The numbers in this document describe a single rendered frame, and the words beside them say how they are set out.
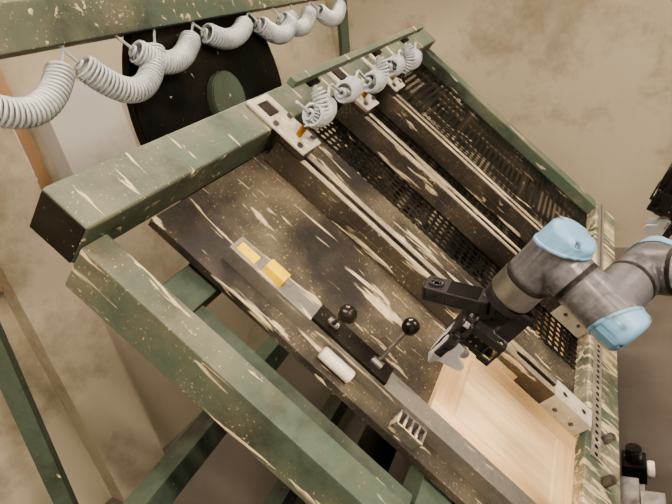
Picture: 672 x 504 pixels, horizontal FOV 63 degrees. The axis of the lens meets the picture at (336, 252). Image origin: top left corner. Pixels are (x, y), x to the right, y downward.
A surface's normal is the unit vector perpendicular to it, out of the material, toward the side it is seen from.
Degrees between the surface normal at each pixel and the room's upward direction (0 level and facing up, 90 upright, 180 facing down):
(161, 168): 51
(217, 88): 90
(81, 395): 90
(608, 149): 90
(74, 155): 90
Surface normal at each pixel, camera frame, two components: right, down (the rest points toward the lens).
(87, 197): 0.54, -0.59
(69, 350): 0.82, 0.03
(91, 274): -0.40, 0.44
